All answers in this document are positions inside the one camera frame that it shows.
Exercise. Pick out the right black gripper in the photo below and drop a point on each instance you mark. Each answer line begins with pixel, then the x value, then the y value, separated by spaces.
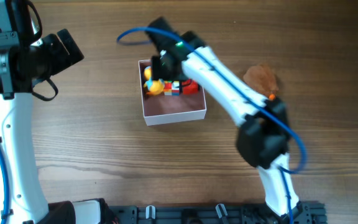
pixel 156 73

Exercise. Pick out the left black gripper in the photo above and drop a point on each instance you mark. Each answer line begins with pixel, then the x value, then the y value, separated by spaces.
pixel 63 57

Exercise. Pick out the multicoloured puzzle cube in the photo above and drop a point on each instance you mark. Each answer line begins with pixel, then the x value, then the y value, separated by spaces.
pixel 171 88

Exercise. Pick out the yellow duck toy blue hat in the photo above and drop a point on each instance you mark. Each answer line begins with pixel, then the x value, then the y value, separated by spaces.
pixel 153 87

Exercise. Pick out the red toy fire truck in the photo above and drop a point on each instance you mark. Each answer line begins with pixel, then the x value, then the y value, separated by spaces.
pixel 189 87

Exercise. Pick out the brown plush toy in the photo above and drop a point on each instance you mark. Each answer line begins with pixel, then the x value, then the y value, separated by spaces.
pixel 262 79

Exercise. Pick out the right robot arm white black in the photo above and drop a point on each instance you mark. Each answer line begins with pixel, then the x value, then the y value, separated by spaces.
pixel 263 131

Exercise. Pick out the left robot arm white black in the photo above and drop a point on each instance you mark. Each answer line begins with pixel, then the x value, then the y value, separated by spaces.
pixel 27 58

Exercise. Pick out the white box with pink interior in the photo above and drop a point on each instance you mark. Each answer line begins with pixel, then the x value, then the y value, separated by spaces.
pixel 164 109

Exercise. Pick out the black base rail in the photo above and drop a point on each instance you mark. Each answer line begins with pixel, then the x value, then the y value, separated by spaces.
pixel 98 211

